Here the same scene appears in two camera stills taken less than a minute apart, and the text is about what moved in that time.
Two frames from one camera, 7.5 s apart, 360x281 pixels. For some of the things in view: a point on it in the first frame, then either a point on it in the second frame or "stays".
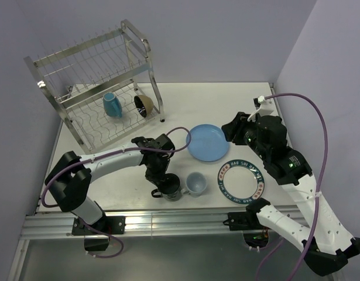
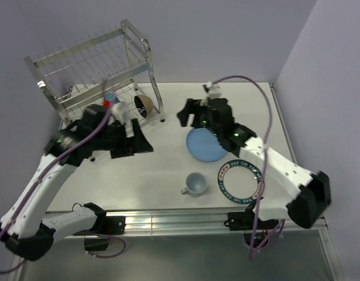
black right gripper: [230, 129] to [183, 114]
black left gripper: [154, 178] to [140, 144]
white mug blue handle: [112, 105] stays
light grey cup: [195, 184] stays
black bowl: [144, 105] stays
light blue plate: [208, 143] stays
